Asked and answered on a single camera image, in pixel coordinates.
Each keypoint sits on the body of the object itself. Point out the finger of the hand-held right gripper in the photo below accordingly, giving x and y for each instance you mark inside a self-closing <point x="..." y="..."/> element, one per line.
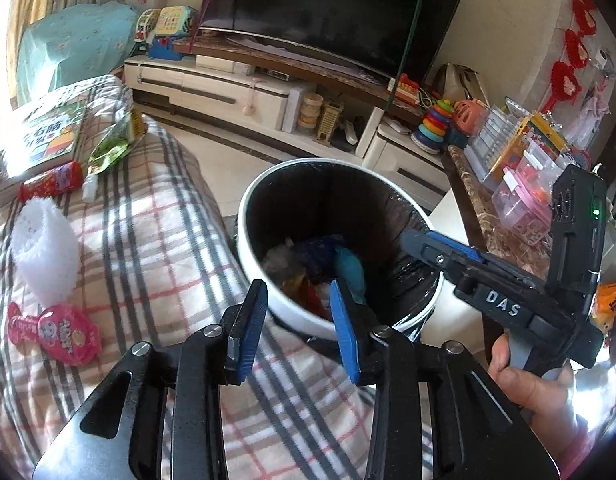
<point x="463" y="250"/>
<point x="423" y="247"/>

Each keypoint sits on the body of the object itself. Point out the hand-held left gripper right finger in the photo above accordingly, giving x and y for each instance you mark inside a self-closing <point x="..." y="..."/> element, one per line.
<point x="345" y="340"/>

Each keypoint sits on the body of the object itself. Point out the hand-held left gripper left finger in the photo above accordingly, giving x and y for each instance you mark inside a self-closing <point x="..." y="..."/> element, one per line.
<point x="248" y="350"/>

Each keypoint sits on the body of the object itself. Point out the white round trash bin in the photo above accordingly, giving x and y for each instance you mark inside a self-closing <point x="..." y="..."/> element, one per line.
<point x="258" y="290"/>

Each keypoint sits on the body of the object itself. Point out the teal plastic item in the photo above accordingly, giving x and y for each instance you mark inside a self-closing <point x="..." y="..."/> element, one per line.
<point x="352" y="272"/>

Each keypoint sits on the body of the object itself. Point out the person's right forearm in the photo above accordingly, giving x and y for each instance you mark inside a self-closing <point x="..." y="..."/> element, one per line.
<point x="578" y="450"/>

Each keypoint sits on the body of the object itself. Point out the person's right hand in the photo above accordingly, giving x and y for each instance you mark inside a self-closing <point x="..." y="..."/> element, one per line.
<point x="533" y="395"/>

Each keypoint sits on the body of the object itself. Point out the marble top side table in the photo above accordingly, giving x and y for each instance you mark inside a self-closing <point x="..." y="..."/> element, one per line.
<point x="493" y="240"/>

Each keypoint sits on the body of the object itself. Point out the orange packet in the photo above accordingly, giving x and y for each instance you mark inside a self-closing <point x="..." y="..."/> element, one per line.
<point x="610" y="305"/>

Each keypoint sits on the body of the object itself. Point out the pink clear plastic box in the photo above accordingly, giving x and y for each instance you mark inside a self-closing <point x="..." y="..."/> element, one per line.
<point x="523" y="205"/>

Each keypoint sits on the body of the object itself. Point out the clear plastic organizer box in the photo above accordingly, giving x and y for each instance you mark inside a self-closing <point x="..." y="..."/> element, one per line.
<point x="488" y="145"/>

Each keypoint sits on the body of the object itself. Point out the pink ball toy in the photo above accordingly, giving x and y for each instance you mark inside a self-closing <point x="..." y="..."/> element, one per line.
<point x="469" y="116"/>

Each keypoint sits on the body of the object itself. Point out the yellow wooden toy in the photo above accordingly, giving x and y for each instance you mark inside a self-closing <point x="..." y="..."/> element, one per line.
<point x="329" y="122"/>

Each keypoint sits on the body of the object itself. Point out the brown bag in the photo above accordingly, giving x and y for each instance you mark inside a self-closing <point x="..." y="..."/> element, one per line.
<point x="458" y="82"/>

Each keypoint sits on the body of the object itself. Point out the stack of round containers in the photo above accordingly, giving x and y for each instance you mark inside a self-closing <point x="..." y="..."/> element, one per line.
<point x="309" y="112"/>

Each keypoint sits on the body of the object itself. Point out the pink candy packet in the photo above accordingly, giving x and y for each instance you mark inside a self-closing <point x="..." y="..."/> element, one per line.
<point x="58" y="332"/>

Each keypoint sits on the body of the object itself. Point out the green stick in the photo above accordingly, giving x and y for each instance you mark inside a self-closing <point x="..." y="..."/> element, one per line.
<point x="410" y="25"/>

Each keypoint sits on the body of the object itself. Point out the white foam fruit net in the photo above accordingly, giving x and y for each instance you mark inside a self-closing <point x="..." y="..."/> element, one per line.
<point x="45" y="250"/>

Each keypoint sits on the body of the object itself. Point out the green snack packet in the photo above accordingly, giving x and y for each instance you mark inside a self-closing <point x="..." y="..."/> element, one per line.
<point x="113" y="145"/>

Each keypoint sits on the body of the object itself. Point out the black television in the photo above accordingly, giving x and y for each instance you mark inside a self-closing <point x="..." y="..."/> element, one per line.
<point x="338" y="10"/>

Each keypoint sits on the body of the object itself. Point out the red tube snack packet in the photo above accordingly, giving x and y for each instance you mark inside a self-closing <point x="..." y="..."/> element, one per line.
<point x="53" y="182"/>

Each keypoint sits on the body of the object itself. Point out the white TV cabinet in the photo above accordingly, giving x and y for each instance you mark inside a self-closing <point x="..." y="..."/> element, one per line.
<point x="213" y="90"/>

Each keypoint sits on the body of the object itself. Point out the colourful picture book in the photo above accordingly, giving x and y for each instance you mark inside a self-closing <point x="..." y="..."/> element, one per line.
<point x="48" y="135"/>

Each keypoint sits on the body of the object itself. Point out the pink stick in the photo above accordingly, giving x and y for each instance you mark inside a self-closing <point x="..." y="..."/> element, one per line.
<point x="208" y="0"/>

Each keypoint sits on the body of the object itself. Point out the toy cash register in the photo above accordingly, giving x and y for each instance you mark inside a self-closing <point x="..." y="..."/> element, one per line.
<point x="170" y="30"/>

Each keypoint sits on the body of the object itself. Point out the white and green toy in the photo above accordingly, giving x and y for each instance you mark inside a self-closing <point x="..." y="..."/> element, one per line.
<point x="144" y="25"/>

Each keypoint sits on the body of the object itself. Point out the teal cloth-covered furniture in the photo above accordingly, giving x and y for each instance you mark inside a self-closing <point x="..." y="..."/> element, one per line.
<point x="73" y="50"/>

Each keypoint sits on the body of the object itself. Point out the red heart wall garland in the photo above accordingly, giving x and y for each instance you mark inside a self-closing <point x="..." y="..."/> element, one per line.
<point x="573" y="55"/>

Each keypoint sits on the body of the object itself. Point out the white security camera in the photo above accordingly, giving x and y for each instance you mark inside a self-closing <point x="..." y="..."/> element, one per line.
<point x="604" y="58"/>

